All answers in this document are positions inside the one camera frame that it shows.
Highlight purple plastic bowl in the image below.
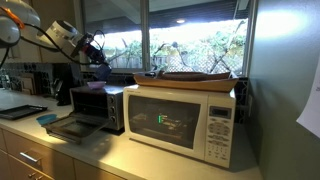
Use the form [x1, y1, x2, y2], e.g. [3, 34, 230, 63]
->
[87, 80, 108, 91]

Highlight small blue bowl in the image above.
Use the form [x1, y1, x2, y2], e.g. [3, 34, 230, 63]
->
[35, 113, 58, 127]

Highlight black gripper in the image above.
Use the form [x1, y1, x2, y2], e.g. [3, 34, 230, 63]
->
[79, 39, 112, 69]

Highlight dark wooden bowl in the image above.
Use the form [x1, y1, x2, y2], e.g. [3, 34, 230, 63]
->
[156, 70, 232, 82]

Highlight wooden cutting boards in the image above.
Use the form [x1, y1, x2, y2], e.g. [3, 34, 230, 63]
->
[19, 72, 38, 96]

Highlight black coffee maker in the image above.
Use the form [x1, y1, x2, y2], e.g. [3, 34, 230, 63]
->
[53, 63, 80, 107]

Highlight grey window frame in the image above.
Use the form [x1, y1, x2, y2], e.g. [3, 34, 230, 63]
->
[73, 0, 259, 78]

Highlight white paper sheet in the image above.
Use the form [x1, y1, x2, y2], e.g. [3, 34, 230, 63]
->
[295, 53, 320, 139]

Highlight silver drawer handle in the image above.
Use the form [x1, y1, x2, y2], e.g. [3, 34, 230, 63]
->
[19, 151, 43, 164]
[28, 171, 45, 180]

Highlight black silver toaster oven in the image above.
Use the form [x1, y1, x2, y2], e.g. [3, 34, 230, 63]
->
[43, 84, 125, 146]

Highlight blue plastic bowl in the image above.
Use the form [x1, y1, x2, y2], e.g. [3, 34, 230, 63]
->
[93, 63, 113, 82]

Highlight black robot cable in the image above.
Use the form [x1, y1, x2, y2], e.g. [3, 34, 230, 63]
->
[0, 22, 108, 69]

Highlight white microwave oven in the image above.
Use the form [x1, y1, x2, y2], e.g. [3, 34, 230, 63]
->
[122, 83, 237, 169]

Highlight black baking tray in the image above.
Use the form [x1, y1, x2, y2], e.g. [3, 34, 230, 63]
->
[0, 104, 48, 121]

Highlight light wooden tray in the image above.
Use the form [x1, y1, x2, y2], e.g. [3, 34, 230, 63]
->
[133, 71, 239, 93]

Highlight orange cable clip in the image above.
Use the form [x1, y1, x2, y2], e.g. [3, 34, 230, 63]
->
[0, 6, 26, 30]

